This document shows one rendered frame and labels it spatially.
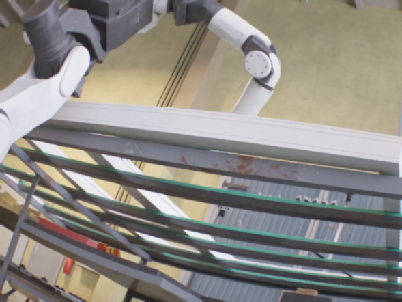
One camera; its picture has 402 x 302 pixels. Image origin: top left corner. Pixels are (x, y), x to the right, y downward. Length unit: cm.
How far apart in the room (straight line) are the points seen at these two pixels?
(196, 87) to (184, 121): 885
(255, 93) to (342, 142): 40
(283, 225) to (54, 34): 744
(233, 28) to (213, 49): 923
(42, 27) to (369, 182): 89
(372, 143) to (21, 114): 84
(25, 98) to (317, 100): 861
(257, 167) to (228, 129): 11
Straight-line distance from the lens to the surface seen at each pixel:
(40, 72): 139
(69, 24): 131
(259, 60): 142
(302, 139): 119
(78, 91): 173
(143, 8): 147
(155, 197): 202
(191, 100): 1006
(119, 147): 145
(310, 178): 118
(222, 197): 154
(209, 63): 1046
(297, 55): 1043
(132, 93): 1153
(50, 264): 1065
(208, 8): 149
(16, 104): 122
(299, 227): 835
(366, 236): 803
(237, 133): 125
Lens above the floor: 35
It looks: 22 degrees up
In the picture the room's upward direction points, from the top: 23 degrees clockwise
